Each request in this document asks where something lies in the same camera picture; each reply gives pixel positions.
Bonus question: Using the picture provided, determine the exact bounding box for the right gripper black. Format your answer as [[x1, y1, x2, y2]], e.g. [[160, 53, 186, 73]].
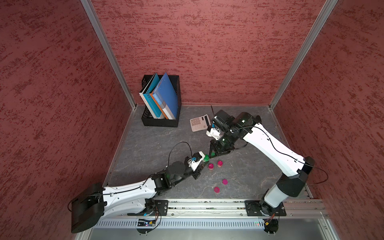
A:
[[209, 126, 240, 157]]

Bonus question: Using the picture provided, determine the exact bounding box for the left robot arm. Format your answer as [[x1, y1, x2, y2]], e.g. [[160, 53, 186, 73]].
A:
[[68, 150, 215, 234]]

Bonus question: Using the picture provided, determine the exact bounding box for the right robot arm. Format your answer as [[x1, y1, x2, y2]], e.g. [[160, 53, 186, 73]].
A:
[[207, 110, 315, 218]]

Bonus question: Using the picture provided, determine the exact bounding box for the pink calculator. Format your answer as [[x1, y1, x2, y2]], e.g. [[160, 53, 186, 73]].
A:
[[190, 114, 211, 132]]

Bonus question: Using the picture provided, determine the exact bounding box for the black stapler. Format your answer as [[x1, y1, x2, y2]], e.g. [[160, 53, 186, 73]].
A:
[[256, 116, 262, 124]]

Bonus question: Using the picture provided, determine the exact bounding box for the black mesh file holder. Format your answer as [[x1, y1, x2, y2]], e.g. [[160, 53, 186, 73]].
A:
[[142, 75, 182, 128]]

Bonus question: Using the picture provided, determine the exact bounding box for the blue book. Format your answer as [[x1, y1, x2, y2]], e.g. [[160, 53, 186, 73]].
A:
[[150, 73, 178, 120]]

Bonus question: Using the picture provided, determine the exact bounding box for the orange spine book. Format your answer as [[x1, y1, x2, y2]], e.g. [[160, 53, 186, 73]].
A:
[[150, 93, 169, 120]]

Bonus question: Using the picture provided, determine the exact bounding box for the teal book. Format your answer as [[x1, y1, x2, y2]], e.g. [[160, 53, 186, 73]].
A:
[[139, 73, 165, 119]]

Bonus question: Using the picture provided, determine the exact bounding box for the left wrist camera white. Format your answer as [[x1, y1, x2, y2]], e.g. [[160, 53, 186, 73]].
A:
[[187, 151, 205, 172]]

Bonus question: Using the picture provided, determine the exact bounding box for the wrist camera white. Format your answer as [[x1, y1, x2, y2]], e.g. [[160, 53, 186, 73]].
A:
[[187, 151, 205, 172], [206, 123, 224, 141]]

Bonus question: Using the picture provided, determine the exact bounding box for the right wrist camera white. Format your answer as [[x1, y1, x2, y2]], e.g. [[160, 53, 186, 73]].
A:
[[206, 123, 224, 141]]

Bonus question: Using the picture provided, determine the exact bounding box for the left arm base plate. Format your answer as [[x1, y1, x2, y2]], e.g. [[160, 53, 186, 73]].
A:
[[140, 199, 169, 216]]

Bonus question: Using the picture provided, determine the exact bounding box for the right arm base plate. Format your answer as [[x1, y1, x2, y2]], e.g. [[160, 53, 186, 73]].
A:
[[244, 200, 287, 217]]

